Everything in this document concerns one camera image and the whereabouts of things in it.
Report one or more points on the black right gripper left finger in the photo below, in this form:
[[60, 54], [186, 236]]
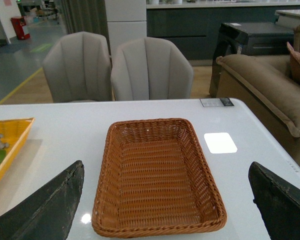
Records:
[[48, 213]]

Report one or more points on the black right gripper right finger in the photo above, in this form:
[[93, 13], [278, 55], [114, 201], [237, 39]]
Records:
[[278, 202]]

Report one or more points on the yellow woven basket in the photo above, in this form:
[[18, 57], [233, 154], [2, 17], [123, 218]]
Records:
[[15, 132]]

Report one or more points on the brown wicker basket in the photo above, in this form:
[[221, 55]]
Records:
[[154, 181]]

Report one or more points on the table label sticker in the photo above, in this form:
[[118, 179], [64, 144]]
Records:
[[216, 102]]

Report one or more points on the beige sofa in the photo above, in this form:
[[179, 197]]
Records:
[[265, 84]]

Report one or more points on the grey chair left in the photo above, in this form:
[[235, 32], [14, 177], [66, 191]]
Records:
[[78, 68]]

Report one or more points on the grey chair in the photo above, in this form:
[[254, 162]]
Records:
[[151, 68], [78, 68]]

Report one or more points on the black cabinet appliance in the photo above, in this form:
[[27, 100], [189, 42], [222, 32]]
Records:
[[248, 38]]

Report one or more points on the grey chair right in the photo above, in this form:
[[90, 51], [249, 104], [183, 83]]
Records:
[[151, 68]]

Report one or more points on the red bin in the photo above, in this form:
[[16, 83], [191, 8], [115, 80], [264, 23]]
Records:
[[20, 27]]

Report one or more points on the dark kitchen counter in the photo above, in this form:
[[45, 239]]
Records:
[[194, 27]]

